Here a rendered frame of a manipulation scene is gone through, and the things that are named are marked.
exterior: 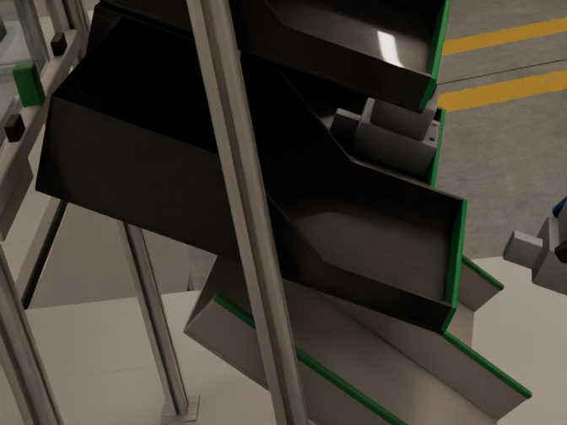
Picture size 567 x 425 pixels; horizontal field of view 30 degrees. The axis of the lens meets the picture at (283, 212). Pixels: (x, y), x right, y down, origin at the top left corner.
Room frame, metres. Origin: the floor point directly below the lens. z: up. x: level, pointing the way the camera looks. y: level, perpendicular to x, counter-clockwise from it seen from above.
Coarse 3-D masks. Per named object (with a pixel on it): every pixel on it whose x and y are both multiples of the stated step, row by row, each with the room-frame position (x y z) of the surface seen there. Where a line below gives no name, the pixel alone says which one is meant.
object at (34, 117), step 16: (48, 64) 0.81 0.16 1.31; (64, 64) 0.81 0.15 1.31; (48, 80) 0.77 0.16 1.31; (48, 96) 0.75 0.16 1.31; (32, 112) 0.72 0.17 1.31; (32, 128) 0.70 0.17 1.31; (16, 144) 0.67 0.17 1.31; (32, 144) 0.69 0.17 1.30; (0, 160) 0.65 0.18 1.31; (16, 160) 0.65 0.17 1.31; (0, 176) 0.62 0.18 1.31; (16, 176) 0.64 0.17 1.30; (0, 192) 0.61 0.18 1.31; (0, 208) 0.60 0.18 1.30
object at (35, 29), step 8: (24, 0) 1.92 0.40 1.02; (32, 0) 1.94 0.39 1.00; (24, 8) 1.92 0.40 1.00; (32, 8) 1.93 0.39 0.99; (32, 16) 1.92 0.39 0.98; (32, 24) 1.92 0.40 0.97; (32, 32) 1.92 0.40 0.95; (40, 32) 1.93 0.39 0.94; (40, 40) 1.92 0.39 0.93; (40, 48) 1.92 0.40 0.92; (40, 56) 1.92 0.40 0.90; (48, 56) 1.94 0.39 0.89; (40, 64) 1.91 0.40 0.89; (40, 72) 1.87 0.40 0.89; (16, 112) 1.70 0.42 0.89; (0, 136) 1.62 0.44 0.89; (0, 144) 1.58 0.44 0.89; (0, 152) 1.57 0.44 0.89
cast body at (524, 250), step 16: (544, 224) 0.59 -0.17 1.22; (560, 224) 0.58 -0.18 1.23; (512, 240) 0.58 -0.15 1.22; (528, 240) 0.58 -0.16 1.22; (544, 240) 0.57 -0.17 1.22; (560, 240) 0.56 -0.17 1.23; (512, 256) 0.58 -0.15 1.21; (528, 256) 0.57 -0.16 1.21; (544, 256) 0.56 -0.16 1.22; (544, 272) 0.55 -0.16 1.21; (560, 272) 0.55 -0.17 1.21; (560, 288) 0.55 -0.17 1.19
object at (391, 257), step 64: (128, 64) 0.72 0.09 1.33; (192, 64) 0.71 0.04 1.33; (256, 64) 0.69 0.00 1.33; (64, 128) 0.60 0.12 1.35; (128, 128) 0.59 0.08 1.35; (192, 128) 0.71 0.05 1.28; (256, 128) 0.70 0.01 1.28; (320, 128) 0.68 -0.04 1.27; (64, 192) 0.60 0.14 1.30; (128, 192) 0.59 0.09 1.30; (192, 192) 0.58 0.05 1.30; (320, 192) 0.66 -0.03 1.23; (384, 192) 0.67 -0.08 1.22; (320, 256) 0.56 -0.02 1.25; (384, 256) 0.60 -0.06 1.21; (448, 256) 0.61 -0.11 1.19; (448, 320) 0.53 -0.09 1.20
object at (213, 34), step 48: (192, 0) 0.54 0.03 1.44; (240, 96) 0.53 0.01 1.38; (240, 144) 0.54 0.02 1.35; (240, 192) 0.54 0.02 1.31; (144, 240) 0.89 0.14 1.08; (240, 240) 0.54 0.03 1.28; (0, 288) 0.55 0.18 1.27; (144, 288) 0.88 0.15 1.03; (0, 336) 0.56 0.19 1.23; (288, 336) 0.54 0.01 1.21; (48, 384) 0.57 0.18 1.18; (288, 384) 0.54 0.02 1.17
